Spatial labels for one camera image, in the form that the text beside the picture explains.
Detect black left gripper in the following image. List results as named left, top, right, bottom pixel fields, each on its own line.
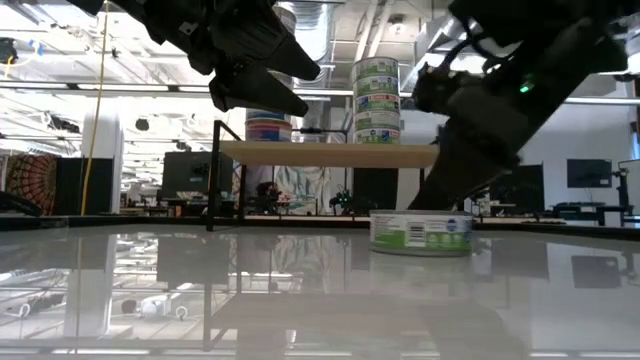
left=144, top=0, right=322, bottom=119

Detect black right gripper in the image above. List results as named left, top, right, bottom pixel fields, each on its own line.
left=407, top=84, right=531, bottom=212

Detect wooden shelf black metal legs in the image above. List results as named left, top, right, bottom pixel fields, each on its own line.
left=205, top=118, right=442, bottom=232

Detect large black screen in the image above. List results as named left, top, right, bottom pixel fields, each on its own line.
left=487, top=163, right=546, bottom=205

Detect pale patterned hanging cloth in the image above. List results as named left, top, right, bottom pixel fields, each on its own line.
left=273, top=166, right=332, bottom=216

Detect person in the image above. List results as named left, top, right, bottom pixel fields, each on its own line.
left=255, top=180, right=283, bottom=215

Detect black desk monitor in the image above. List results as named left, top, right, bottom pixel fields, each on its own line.
left=161, top=150, right=235, bottom=201

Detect black background desk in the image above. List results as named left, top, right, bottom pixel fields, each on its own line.
left=548, top=201, right=637, bottom=227

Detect long ceiling light strip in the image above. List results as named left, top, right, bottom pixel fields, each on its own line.
left=0, top=79, right=640, bottom=106

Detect dark room divider panel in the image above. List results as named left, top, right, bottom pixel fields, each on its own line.
left=54, top=157, right=115, bottom=216

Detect red patterned cloth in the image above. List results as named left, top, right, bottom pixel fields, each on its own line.
left=3, top=153, right=59, bottom=216

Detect silver ribbed ventilation duct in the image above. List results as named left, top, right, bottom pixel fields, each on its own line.
left=279, top=0, right=332, bottom=132

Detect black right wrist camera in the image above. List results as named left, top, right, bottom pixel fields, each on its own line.
left=412, top=63, right=469, bottom=114

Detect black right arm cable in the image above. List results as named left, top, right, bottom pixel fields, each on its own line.
left=437, top=17, right=506, bottom=76

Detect black wall monitor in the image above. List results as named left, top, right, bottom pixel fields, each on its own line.
left=566, top=158, right=613, bottom=189

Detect large silver ventilation duct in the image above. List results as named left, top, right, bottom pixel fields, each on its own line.
left=399, top=0, right=466, bottom=94

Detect black camera on stand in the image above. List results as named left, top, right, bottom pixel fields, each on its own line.
left=613, top=167, right=632, bottom=209

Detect yellow power cable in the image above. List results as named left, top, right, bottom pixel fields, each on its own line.
left=79, top=0, right=111, bottom=216

